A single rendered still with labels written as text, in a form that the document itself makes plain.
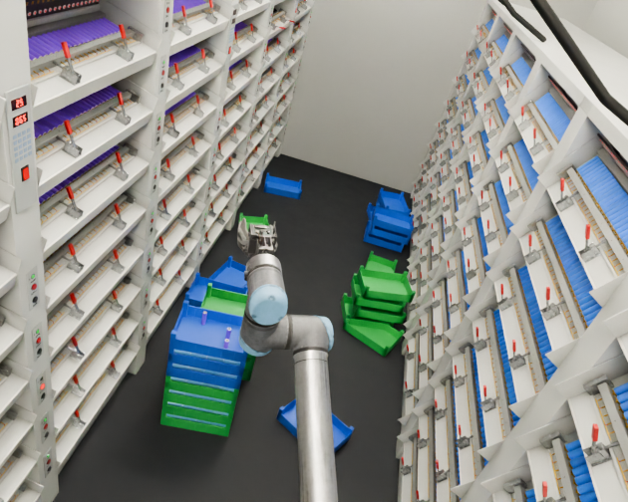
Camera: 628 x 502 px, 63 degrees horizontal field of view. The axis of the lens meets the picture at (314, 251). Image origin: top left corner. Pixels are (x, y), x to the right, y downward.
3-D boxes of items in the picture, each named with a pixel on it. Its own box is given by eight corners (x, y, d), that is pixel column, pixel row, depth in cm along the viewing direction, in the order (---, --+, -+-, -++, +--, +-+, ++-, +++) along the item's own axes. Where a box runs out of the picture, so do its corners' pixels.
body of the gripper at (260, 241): (276, 224, 140) (281, 251, 131) (270, 249, 145) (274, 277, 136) (248, 221, 138) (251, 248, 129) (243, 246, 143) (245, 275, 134)
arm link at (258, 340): (282, 360, 132) (292, 326, 125) (237, 359, 129) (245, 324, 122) (277, 333, 139) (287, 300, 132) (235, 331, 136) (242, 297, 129)
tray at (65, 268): (143, 218, 194) (155, 190, 186) (43, 319, 143) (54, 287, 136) (94, 189, 191) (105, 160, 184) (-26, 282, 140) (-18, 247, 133)
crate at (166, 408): (237, 389, 239) (240, 377, 235) (230, 425, 223) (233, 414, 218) (173, 376, 236) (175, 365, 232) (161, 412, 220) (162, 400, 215)
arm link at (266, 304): (245, 327, 121) (252, 296, 115) (242, 291, 131) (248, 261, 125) (284, 329, 124) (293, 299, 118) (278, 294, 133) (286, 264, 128)
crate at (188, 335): (252, 328, 217) (255, 314, 213) (245, 364, 201) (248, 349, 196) (182, 313, 214) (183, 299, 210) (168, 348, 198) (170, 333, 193)
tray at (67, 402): (136, 328, 226) (146, 309, 218) (52, 442, 175) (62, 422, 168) (94, 305, 223) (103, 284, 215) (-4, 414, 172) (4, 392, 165)
